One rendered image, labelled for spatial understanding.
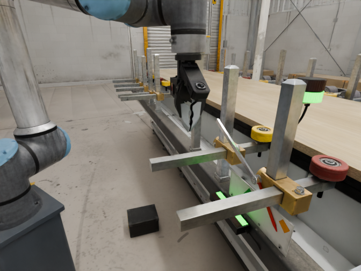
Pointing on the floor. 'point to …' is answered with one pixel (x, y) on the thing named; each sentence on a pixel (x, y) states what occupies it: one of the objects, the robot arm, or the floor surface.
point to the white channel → (260, 39)
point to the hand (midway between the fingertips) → (189, 128)
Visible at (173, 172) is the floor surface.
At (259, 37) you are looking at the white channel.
